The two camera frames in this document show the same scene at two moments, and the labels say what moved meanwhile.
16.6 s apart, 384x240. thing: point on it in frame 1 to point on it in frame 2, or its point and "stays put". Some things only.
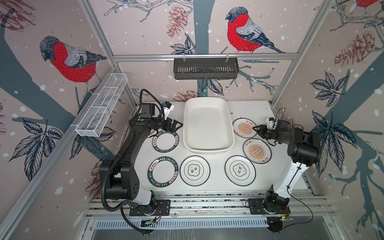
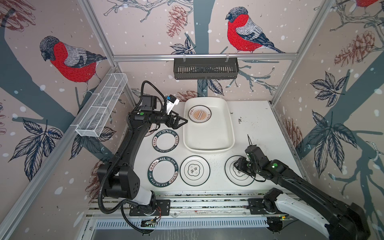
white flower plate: [195, 170] stays put
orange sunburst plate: [257, 150] to [200, 114]
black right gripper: [263, 129] to [239, 165]
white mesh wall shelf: [95, 119] stays put
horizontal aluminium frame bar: [142, 57] stays put
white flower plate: [240, 170] stays put
